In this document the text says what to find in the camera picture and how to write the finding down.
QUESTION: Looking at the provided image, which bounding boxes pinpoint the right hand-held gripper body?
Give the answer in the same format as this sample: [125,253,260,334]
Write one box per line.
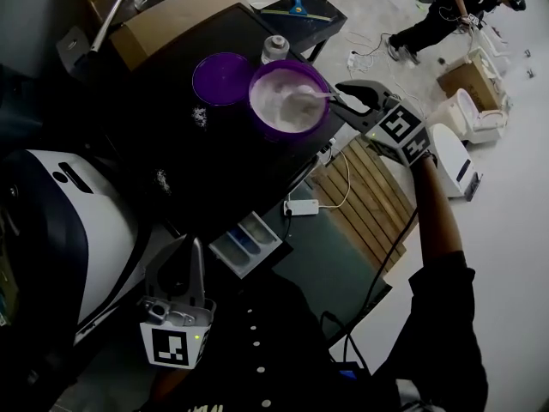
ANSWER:
[364,94,432,167]

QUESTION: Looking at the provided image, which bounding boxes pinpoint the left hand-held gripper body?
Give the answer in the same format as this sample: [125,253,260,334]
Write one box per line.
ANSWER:
[136,296,217,368]

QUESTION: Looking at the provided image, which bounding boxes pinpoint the white plastic spoon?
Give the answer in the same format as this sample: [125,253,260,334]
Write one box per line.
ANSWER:
[293,84,342,102]

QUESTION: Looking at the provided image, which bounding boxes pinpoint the white detergent drawer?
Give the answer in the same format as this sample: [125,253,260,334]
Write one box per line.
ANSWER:
[208,210,283,279]

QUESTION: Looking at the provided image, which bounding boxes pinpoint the person's right forearm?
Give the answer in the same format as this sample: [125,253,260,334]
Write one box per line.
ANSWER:
[409,152,467,270]

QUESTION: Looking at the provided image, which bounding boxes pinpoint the person's left forearm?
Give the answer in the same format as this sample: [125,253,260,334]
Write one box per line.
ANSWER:
[149,365,194,407]

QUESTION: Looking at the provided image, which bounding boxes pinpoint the purple plastic bucket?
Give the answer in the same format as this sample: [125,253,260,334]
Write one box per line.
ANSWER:
[248,59,331,143]

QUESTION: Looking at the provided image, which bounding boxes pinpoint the white closed smart toilet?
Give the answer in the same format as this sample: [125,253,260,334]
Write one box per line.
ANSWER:
[428,122,484,201]

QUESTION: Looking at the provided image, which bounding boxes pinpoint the white toilet with open lid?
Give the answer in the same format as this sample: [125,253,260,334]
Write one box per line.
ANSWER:
[437,88,510,145]

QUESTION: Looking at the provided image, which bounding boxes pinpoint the large rounded appliance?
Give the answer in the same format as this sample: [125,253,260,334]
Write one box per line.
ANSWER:
[0,148,154,347]

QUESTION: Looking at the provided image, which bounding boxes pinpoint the small brown cardboard box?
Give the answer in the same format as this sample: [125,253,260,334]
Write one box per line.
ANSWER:
[437,53,507,111]

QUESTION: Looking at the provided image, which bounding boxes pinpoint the wooden slat mat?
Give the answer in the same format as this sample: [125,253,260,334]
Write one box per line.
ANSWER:
[311,137,417,274]

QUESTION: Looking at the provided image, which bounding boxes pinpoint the black side table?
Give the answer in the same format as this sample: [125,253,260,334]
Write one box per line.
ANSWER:
[252,0,348,64]

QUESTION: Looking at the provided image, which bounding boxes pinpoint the white power strip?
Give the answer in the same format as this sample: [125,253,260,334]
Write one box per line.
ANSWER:
[283,198,321,217]

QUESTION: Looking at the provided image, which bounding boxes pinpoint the white jar grey cap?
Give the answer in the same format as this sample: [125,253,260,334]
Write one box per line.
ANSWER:
[261,34,289,64]

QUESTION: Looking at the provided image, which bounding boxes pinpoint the blue squeegee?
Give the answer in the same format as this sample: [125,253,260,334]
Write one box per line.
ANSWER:
[260,0,334,23]

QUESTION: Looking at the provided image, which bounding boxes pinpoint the person's black buttoned shirt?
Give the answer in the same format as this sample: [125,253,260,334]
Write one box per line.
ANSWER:
[132,251,490,412]

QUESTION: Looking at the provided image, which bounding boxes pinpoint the dark green floor mat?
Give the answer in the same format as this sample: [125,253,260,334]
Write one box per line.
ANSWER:
[265,203,394,342]

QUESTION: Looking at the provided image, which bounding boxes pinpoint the black washing machine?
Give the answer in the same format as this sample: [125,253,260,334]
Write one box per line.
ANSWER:
[81,2,347,248]

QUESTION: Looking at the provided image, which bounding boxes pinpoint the purple bucket lid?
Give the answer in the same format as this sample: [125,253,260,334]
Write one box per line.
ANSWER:
[191,51,254,107]

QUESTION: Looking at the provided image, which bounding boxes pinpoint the blue lit device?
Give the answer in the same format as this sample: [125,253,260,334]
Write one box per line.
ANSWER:
[338,360,365,381]

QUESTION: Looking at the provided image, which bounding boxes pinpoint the large open cardboard box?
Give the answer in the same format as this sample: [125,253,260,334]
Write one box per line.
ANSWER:
[75,0,254,72]

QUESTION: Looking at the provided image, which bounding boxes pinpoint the silver metal pole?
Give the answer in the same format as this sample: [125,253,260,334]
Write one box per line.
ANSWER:
[87,0,141,55]

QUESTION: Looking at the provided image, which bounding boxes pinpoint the cream cable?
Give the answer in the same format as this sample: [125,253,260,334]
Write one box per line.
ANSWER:
[319,150,351,209]

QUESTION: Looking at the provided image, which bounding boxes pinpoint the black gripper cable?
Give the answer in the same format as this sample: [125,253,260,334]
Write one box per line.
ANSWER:
[321,207,419,360]

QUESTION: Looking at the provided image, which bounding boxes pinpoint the grey metal bracket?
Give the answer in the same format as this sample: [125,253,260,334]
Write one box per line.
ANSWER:
[55,26,89,70]

